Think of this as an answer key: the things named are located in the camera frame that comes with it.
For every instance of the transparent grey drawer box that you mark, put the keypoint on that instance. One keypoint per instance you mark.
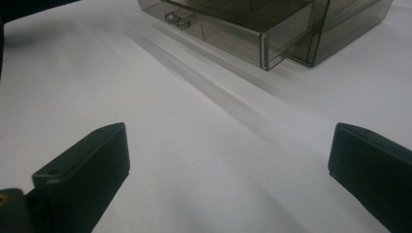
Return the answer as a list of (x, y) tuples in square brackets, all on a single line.
[(350, 26)]

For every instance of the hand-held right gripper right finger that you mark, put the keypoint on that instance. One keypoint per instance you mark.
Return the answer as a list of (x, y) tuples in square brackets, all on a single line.
[(372, 168)]

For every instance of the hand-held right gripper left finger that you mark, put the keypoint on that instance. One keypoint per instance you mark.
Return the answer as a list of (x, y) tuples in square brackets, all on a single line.
[(84, 174)]

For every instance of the transparent grey drawer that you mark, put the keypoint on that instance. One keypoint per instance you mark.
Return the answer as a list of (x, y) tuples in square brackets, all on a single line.
[(233, 29)]

